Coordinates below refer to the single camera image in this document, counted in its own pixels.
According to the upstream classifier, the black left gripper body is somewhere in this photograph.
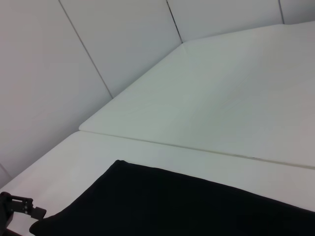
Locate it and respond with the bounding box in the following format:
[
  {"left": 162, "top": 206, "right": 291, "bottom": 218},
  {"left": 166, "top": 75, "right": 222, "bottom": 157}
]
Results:
[{"left": 0, "top": 191, "right": 34, "bottom": 228}]

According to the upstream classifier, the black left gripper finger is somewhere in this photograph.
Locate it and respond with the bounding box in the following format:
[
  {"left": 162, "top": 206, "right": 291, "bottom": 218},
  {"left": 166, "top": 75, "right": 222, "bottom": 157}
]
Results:
[{"left": 28, "top": 206, "right": 47, "bottom": 219}]

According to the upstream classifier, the black shirt with white print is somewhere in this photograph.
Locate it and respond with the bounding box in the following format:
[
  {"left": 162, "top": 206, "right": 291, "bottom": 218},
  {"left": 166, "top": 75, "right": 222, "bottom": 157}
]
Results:
[{"left": 29, "top": 159, "right": 315, "bottom": 236}]

